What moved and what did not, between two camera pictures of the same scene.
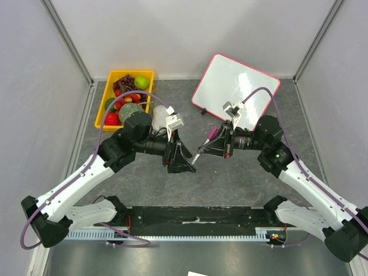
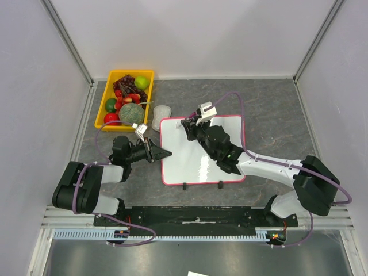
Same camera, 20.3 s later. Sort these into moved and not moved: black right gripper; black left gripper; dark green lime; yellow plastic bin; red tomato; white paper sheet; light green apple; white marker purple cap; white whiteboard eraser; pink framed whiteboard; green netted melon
Moved: black left gripper; white marker purple cap; black right gripper; pink framed whiteboard
Not moved: dark green lime; light green apple; white paper sheet; white whiteboard eraser; red tomato; yellow plastic bin; green netted melon
